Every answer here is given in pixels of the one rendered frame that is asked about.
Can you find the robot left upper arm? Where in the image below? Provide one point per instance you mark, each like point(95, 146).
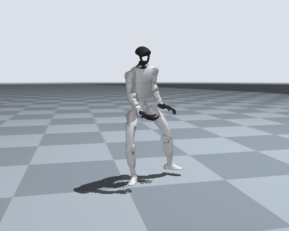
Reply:
point(154, 86)

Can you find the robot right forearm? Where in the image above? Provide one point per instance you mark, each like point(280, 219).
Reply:
point(134, 103)

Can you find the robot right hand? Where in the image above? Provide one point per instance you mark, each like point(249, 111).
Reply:
point(147, 116)

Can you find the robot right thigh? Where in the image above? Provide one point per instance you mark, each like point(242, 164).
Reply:
point(131, 125)

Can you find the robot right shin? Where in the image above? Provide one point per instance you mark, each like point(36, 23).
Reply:
point(131, 160)

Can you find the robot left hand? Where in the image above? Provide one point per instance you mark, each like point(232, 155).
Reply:
point(166, 106)

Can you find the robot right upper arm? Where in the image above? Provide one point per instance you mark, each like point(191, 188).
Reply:
point(129, 76)

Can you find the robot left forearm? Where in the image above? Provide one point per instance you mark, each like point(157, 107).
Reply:
point(157, 98)

